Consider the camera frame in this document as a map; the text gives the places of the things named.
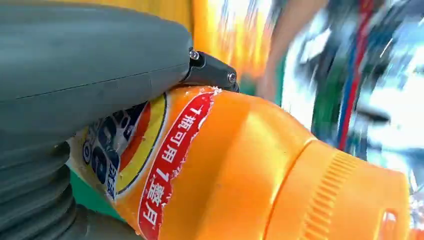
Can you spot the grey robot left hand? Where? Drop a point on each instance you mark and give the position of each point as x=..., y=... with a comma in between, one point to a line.
x=82, y=59

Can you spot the orange drink bottle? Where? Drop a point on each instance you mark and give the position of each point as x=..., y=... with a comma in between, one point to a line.
x=238, y=159

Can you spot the green table mat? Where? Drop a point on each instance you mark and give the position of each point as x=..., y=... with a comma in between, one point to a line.
x=89, y=198

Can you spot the ribbed grey left arm sleeve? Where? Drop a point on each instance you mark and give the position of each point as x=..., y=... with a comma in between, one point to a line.
x=33, y=195

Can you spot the yellow plastic sheet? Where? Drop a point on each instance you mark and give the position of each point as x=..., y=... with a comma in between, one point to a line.
x=228, y=33

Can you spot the red metal bar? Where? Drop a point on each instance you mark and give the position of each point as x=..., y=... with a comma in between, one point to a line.
x=356, y=73

